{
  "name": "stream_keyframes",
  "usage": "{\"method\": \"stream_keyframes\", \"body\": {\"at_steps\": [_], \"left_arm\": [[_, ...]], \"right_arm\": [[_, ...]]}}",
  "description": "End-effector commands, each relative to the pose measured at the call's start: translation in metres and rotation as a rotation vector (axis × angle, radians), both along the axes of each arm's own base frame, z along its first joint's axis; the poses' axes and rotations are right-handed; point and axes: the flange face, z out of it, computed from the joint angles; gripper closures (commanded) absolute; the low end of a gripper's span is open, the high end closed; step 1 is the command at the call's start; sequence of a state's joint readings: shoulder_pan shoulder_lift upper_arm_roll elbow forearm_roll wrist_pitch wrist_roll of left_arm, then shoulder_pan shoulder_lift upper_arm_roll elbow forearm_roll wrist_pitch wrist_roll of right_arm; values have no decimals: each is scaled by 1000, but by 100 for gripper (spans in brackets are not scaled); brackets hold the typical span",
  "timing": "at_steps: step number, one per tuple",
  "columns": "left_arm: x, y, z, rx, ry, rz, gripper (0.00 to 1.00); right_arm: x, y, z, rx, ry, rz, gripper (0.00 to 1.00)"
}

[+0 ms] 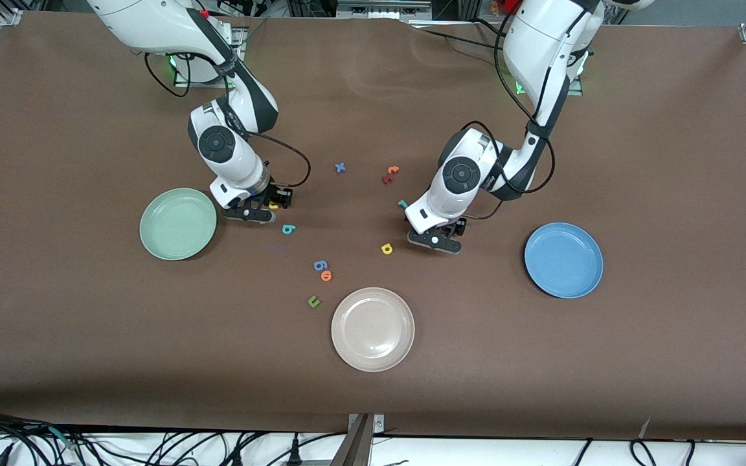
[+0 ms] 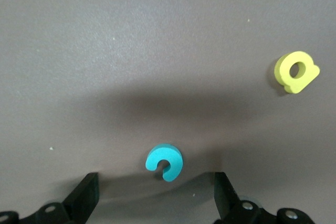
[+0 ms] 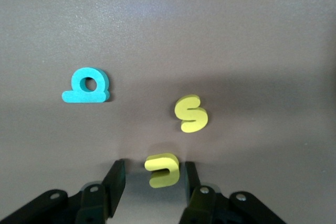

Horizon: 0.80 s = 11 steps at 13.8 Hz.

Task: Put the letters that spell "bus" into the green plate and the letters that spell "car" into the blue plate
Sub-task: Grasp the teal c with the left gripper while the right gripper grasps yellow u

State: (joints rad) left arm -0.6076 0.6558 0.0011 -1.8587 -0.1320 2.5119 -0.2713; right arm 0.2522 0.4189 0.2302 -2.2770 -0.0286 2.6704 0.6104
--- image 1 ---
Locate green plate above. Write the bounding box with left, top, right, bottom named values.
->
left=139, top=188, right=218, bottom=261

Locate blue plate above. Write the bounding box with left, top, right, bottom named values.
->
left=524, top=222, right=604, bottom=299

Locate beige plate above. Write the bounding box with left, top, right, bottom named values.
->
left=331, top=287, right=416, bottom=373

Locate brown table cover sheet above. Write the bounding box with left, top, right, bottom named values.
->
left=0, top=10, right=746, bottom=442

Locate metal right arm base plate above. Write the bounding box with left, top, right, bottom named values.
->
left=174, top=26, right=248, bottom=88

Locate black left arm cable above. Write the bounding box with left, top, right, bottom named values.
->
left=460, top=10, right=556, bottom=221

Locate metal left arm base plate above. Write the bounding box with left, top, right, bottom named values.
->
left=513, top=32, right=585, bottom=96

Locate black table cable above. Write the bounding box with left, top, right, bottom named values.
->
left=412, top=18, right=510, bottom=56

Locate aluminium frame rail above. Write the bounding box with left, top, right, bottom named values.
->
left=336, top=0, right=435, bottom=20

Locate metal profile bracket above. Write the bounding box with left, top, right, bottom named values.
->
left=329, top=413, right=387, bottom=466

